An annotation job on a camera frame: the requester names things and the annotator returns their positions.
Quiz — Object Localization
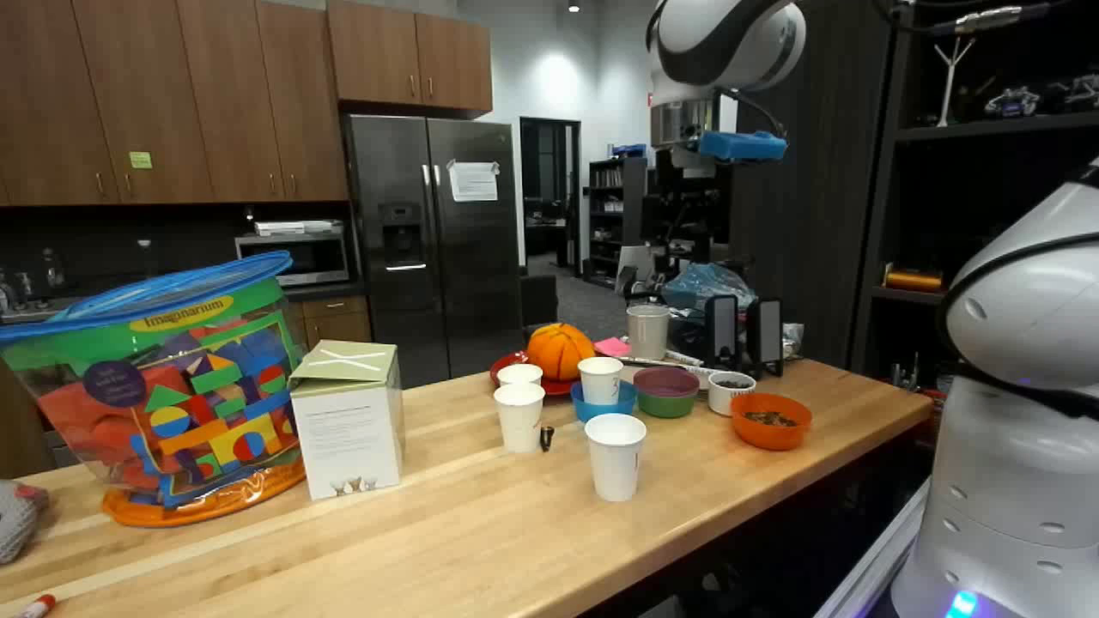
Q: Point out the orange pumpkin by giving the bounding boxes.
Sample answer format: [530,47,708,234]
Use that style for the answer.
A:
[525,322,593,381]

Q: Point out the front white paper cup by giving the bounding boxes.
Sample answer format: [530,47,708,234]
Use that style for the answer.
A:
[584,411,646,500]

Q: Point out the rear white paper cup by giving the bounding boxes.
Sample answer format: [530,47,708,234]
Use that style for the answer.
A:
[496,363,542,385]

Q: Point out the dark shelving unit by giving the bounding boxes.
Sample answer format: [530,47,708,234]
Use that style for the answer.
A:
[852,0,1099,385]

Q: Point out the right black speaker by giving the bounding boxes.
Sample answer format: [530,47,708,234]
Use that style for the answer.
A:
[748,300,783,374]

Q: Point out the paper sheet on refrigerator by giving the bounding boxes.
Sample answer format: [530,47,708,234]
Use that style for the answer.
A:
[448,160,499,203]

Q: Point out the white paper cup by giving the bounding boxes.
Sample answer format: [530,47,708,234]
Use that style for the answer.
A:
[496,363,542,385]
[496,385,545,455]
[584,411,646,500]

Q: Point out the red marker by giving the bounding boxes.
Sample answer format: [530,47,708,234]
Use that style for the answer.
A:
[21,593,60,618]

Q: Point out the grey tall cup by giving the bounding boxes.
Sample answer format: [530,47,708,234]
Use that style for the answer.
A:
[625,305,670,358]

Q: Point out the left black speaker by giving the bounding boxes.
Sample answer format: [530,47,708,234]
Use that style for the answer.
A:
[708,297,740,366]

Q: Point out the green and maroon bowl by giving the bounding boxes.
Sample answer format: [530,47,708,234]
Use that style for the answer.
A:
[635,366,697,419]

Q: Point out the grey cloth item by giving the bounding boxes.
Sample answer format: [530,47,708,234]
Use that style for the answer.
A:
[0,482,49,562]

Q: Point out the red plate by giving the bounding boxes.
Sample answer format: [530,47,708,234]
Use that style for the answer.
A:
[489,352,575,400]

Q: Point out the upper wooden cabinets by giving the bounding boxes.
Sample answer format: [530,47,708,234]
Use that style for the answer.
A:
[0,0,491,206]

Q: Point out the white coffee filter box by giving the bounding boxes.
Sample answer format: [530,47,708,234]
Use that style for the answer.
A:
[293,340,401,500]

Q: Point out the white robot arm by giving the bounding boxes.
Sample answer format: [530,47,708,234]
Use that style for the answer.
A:
[646,0,1099,618]

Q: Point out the silver microwave oven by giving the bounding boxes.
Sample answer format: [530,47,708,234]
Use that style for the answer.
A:
[235,219,349,290]

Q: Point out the blue plastic snack bag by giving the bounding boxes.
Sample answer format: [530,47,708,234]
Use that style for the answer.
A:
[662,261,756,310]

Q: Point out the left white paper cup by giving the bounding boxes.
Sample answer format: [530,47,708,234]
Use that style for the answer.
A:
[496,385,545,455]

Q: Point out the blue plastic bowl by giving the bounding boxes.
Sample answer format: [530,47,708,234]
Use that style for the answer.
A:
[570,381,635,421]

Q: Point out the white cup in blue bowl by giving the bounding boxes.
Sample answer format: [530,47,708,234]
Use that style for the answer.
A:
[576,358,622,401]

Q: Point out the black stainless refrigerator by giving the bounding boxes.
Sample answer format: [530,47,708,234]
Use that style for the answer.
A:
[348,115,522,385]

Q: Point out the black speaker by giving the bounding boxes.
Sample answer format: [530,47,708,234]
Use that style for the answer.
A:
[748,300,783,374]
[708,297,740,366]

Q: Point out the orange plastic bowl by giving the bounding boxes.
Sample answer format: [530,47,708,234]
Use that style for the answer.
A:
[733,390,812,449]

